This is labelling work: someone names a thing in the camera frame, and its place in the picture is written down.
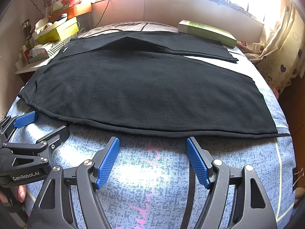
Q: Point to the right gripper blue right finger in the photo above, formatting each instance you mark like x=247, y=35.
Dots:
x=251, y=206

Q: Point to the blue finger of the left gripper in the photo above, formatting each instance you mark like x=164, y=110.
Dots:
x=24, y=120
x=51, y=142

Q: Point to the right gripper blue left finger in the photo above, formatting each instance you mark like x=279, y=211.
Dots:
x=53, y=207

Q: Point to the black pants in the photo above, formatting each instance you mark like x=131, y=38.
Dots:
x=152, y=83

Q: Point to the person left hand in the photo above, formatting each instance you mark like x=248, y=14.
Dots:
x=17, y=192

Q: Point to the white bedside shelf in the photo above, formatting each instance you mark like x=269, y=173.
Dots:
x=33, y=66

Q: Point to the striped grey box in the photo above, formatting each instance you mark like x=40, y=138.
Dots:
x=47, y=50

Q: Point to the blue patterned bed sheet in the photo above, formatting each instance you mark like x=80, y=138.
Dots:
x=150, y=181

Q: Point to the yellow-green shoe box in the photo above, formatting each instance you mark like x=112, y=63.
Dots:
x=58, y=32

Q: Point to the orange box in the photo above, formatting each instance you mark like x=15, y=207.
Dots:
x=74, y=11

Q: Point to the cream heart print curtain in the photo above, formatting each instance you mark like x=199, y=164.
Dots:
x=279, y=54

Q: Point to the green flat box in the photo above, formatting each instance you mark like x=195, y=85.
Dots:
x=208, y=32

